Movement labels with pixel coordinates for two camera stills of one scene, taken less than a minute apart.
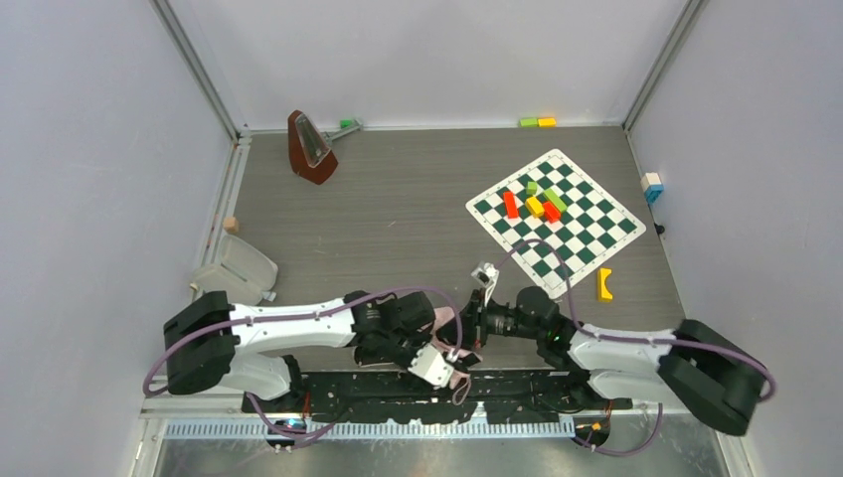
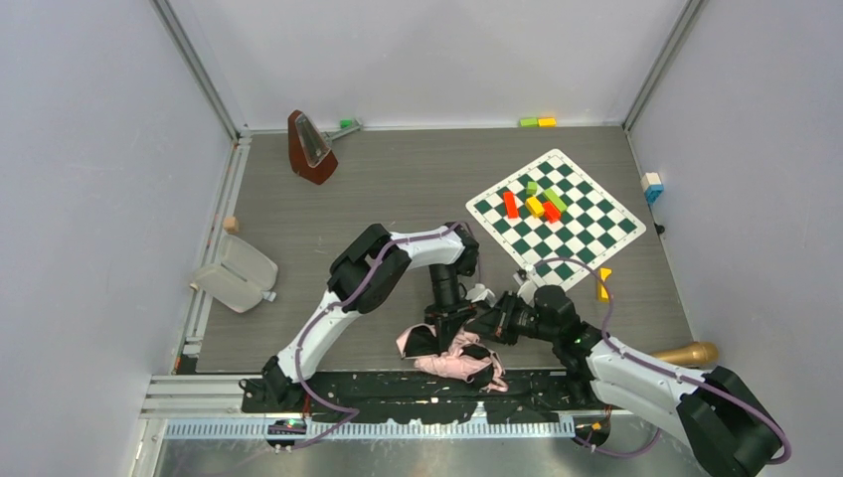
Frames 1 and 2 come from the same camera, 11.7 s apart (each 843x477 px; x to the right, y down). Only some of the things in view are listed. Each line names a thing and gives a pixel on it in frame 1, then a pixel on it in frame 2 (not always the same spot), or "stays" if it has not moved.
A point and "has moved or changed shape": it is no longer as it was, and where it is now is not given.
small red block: [552, 214] stays
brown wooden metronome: [311, 155] stays
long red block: [511, 205] stays
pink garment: [449, 334] has moved or changed shape
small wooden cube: [231, 225] stays
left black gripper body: [409, 356] -> [445, 315]
